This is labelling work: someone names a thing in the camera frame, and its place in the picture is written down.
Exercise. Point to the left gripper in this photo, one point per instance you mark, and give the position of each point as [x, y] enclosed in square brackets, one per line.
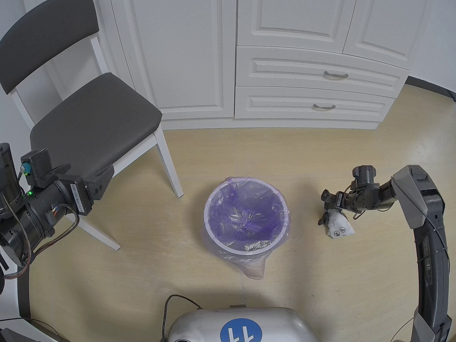
[58, 198]

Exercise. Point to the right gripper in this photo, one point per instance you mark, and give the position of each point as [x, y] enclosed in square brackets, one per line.
[345, 200]

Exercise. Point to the white printed paper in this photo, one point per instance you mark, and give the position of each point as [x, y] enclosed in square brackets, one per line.
[340, 226]

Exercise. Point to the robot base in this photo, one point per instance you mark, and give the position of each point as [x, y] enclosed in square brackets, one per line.
[245, 324]

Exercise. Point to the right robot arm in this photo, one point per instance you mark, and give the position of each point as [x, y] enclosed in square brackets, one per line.
[424, 219]

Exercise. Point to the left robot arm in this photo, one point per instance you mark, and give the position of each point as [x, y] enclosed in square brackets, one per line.
[14, 205]

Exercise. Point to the white trash bin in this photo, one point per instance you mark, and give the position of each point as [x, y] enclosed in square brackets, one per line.
[249, 250]

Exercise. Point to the purple plastic bag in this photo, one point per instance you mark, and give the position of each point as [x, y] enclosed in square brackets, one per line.
[231, 205]

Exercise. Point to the dark grey white chair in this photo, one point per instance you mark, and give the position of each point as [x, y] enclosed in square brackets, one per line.
[96, 119]

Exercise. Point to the white wardrobe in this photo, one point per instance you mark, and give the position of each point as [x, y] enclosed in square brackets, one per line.
[285, 30]

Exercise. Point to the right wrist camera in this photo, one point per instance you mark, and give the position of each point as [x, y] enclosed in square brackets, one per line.
[364, 176]

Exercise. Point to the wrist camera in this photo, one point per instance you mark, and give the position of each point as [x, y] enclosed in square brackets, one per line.
[35, 167]
[364, 176]

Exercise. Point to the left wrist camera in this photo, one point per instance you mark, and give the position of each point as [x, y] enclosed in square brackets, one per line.
[35, 167]

